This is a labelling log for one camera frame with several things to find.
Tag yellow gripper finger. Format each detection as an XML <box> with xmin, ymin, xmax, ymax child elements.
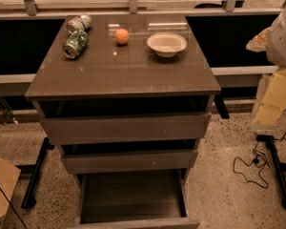
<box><xmin>246</xmin><ymin>28</ymin><xmax>270</xmax><ymax>52</ymax></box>
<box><xmin>253</xmin><ymin>69</ymin><xmax>286</xmax><ymax>126</ymax></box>

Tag orange fruit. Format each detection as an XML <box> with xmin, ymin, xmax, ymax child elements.
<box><xmin>114</xmin><ymin>29</ymin><xmax>129</xmax><ymax>45</ymax></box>

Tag dark brown drawer cabinet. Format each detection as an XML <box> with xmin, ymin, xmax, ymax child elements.
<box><xmin>24</xmin><ymin>13</ymin><xmax>222</xmax><ymax>229</ymax></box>

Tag open bottom drawer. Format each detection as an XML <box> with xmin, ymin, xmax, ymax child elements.
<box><xmin>71</xmin><ymin>169</ymin><xmax>199</xmax><ymax>229</ymax></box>

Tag top drawer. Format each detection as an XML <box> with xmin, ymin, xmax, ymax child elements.
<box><xmin>41</xmin><ymin>113</ymin><xmax>211</xmax><ymax>145</ymax></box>

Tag middle drawer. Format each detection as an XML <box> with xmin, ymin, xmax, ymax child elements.
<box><xmin>61</xmin><ymin>150</ymin><xmax>197</xmax><ymax>174</ymax></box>

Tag white paper bowl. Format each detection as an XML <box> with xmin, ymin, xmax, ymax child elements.
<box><xmin>147</xmin><ymin>32</ymin><xmax>187</xmax><ymax>58</ymax></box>

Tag black right table leg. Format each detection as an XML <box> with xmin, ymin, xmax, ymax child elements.
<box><xmin>256</xmin><ymin>135</ymin><xmax>286</xmax><ymax>209</ymax></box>

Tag black table leg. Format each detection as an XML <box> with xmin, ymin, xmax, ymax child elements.
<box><xmin>21</xmin><ymin>137</ymin><xmax>53</xmax><ymax>209</ymax></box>
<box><xmin>256</xmin><ymin>135</ymin><xmax>286</xmax><ymax>209</ymax></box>

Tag green crushed soda can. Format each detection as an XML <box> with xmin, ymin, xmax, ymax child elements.
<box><xmin>62</xmin><ymin>30</ymin><xmax>89</xmax><ymax>59</ymax></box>

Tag black left table leg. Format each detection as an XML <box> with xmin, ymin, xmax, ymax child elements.
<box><xmin>21</xmin><ymin>137</ymin><xmax>53</xmax><ymax>209</ymax></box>

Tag cardboard box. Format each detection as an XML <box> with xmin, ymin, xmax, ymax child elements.
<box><xmin>0</xmin><ymin>157</ymin><xmax>20</xmax><ymax>229</ymax></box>

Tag black cable on floor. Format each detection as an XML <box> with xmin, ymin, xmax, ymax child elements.
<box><xmin>233</xmin><ymin>129</ymin><xmax>286</xmax><ymax>190</ymax></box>

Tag thin black cable left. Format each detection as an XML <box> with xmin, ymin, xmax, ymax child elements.
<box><xmin>0</xmin><ymin>174</ymin><xmax>29</xmax><ymax>229</ymax></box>

